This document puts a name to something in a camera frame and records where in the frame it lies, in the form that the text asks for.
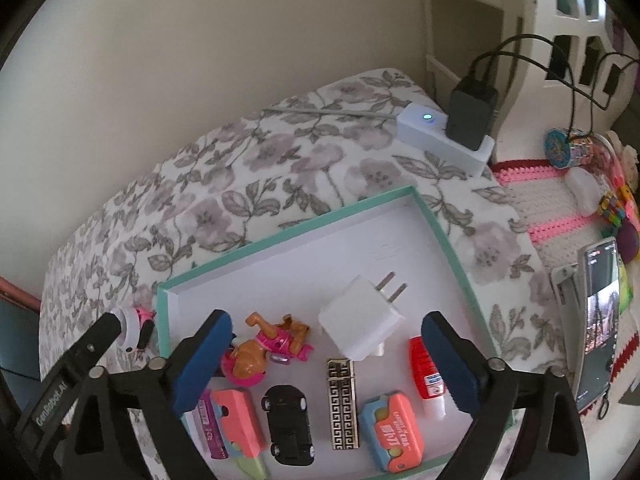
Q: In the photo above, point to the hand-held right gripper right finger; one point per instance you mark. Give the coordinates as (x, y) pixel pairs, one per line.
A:
(450, 365)

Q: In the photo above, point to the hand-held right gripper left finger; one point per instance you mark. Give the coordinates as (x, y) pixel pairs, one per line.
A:
(200, 360)

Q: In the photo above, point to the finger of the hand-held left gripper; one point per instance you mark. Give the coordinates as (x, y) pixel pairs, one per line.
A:
(102, 335)

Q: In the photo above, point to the red glue tube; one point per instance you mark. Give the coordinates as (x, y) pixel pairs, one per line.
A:
(425, 370)

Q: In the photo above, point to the white smart watch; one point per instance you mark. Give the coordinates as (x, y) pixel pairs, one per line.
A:
(131, 330)

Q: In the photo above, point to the pink toy dog figure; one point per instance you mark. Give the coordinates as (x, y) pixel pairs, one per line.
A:
(250, 360)

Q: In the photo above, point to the orange blue green toy knife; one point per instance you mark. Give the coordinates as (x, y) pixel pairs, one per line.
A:
(240, 420)

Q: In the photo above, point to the purple tube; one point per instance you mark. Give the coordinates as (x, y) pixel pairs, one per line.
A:
(212, 435)

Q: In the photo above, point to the orange and blue toy box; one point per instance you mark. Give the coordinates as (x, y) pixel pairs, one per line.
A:
(395, 435)

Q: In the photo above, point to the white charger plug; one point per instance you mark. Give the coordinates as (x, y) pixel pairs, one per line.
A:
(357, 320)

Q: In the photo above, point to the black toy car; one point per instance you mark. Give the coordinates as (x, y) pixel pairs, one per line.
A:
(287, 420)

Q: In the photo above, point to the gold patterned lighter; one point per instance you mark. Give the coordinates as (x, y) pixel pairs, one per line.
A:
(342, 405)

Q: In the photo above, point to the teal cardboard box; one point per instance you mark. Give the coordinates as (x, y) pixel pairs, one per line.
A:
(310, 260)

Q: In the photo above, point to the dark teal cabinet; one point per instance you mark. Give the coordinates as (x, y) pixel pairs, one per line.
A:
(17, 340)

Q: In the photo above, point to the metal phone stand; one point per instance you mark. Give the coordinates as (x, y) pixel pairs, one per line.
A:
(565, 285)

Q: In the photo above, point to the smartphone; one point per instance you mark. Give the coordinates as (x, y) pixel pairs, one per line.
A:
(600, 310)

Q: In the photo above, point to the floral blanket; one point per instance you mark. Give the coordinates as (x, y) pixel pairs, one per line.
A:
(225, 170)

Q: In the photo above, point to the white and pink crocheted mat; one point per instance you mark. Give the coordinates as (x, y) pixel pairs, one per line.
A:
(540, 195)

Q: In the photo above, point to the white plastic case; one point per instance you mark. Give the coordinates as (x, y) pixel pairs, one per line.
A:
(584, 187)

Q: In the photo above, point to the pile of colourful toys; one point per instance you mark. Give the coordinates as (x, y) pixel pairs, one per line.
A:
(620, 210)

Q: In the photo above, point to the white power strip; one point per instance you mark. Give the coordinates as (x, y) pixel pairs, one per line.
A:
(430, 135)

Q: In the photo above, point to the colourful tape roll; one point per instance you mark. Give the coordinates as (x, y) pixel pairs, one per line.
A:
(565, 146)

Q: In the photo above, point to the black power adapter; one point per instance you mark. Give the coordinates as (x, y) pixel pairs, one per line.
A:
(470, 110)

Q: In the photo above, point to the pink bed rail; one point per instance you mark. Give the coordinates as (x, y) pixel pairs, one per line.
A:
(17, 292)

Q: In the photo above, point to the white wooden frame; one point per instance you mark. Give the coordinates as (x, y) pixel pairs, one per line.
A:
(440, 67)

